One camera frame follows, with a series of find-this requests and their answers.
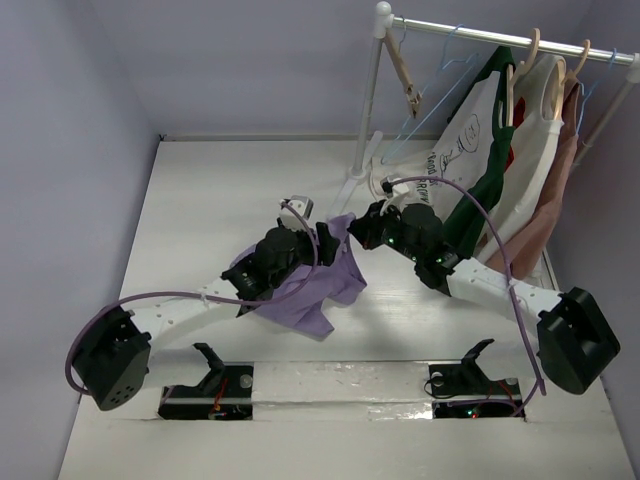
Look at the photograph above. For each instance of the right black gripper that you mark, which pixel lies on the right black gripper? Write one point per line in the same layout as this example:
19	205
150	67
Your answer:
373	229

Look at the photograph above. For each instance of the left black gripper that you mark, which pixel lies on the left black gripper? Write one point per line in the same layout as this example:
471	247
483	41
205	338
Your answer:
326	245

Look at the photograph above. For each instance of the purple t shirt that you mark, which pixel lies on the purple t shirt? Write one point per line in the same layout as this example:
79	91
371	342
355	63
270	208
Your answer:
315	285

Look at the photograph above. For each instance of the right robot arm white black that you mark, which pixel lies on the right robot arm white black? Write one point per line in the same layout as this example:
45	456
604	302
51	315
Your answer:
570	338

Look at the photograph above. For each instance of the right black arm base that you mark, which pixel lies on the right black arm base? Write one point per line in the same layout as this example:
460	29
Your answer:
461	390

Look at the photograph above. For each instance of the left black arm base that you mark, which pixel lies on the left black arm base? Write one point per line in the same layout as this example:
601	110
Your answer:
223	394

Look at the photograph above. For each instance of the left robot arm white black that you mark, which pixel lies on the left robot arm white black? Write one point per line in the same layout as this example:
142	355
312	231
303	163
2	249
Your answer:
111	353

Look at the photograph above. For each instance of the dark green t shirt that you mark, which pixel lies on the dark green t shirt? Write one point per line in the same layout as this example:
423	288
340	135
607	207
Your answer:
464	224

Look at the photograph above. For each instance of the cream printed t shirt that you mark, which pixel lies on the cream printed t shirt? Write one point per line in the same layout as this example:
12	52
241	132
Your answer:
450	150

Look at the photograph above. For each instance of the pink shirt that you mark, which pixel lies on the pink shirt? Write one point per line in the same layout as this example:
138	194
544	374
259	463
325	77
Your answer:
525	248

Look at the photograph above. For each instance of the wooden clip hanger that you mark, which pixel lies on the wooden clip hanger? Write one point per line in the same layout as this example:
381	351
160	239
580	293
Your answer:
413	96

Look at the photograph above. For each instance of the wooden hanger left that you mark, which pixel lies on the wooden hanger left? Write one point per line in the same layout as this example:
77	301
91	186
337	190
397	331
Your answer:
514	73

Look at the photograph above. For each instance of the wooden hanger right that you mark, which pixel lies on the wooden hanger right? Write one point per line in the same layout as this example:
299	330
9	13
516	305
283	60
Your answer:
558	85

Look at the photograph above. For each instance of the red garment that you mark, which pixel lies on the red garment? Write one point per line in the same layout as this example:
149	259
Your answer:
518	118

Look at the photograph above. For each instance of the white tank top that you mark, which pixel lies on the white tank top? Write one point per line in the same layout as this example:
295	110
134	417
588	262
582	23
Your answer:
534	143

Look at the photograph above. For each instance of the white clothes rack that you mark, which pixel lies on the white clothes rack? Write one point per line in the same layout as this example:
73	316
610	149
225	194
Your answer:
385	20

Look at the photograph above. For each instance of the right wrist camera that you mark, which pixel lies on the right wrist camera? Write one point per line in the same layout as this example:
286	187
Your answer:
396	190

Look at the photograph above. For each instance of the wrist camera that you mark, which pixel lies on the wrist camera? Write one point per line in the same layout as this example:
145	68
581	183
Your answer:
396	190
295	212

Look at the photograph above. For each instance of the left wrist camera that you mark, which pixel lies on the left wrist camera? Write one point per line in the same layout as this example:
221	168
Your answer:
295	212

